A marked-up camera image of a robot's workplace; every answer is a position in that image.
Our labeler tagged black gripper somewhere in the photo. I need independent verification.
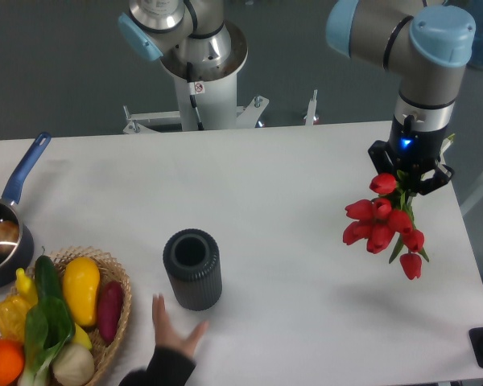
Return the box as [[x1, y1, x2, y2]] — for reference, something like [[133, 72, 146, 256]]
[[368, 117, 455, 195]]

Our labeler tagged red tulip bouquet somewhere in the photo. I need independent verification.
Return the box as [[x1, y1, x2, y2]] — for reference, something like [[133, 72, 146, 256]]
[[342, 170, 429, 281]]

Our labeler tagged dark grey ribbed vase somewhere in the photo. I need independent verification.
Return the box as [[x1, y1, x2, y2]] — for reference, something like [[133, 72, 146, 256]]
[[163, 228, 223, 311]]

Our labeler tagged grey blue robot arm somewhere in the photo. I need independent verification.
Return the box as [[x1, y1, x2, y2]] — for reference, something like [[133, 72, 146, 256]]
[[325, 1, 476, 195]]

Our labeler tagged black sleeved forearm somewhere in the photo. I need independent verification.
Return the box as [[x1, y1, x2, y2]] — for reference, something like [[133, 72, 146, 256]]
[[119, 347, 196, 386]]

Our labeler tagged silver second robot arm base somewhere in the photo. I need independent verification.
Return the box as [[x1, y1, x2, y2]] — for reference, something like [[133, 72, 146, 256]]
[[118, 1, 248, 81]]

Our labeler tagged person's bare hand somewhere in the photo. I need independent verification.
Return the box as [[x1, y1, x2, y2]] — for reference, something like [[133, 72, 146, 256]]
[[152, 294, 209, 359]]

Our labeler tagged purple sweet potato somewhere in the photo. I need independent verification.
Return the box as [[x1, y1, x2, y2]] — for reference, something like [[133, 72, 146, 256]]
[[97, 281, 124, 345]]

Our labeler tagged yellow squash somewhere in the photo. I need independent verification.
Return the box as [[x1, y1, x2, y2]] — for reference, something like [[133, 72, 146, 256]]
[[62, 257, 101, 327]]

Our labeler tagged green cucumber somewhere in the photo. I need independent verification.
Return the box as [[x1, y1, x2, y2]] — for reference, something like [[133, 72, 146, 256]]
[[35, 255, 64, 300]]

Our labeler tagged white onion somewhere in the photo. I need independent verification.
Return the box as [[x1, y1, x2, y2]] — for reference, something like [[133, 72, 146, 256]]
[[52, 343, 95, 386]]

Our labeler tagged green bok choy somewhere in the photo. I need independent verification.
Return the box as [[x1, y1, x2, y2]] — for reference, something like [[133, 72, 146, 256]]
[[17, 296, 76, 386]]

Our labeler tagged small yellow banana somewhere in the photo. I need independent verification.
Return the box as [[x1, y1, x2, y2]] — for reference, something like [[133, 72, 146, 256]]
[[15, 268, 38, 306]]

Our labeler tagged brown patty in pan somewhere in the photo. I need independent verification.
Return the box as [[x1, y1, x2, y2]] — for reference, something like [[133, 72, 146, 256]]
[[0, 220, 19, 255]]

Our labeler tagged yellow bell pepper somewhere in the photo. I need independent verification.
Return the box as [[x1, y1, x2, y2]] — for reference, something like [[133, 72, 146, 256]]
[[0, 295, 32, 343]]

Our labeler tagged orange fruit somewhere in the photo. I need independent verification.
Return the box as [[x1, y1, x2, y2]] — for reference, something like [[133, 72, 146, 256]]
[[0, 339, 25, 386]]

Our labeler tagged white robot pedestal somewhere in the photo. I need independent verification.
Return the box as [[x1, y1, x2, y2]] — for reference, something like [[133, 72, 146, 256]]
[[123, 76, 270, 134]]

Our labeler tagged black cable on pedestal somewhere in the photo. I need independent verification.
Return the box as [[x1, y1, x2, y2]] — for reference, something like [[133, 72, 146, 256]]
[[185, 62, 205, 132]]

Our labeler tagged blue handled saucepan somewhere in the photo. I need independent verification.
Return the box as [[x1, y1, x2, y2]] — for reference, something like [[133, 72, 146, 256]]
[[0, 132, 52, 287]]

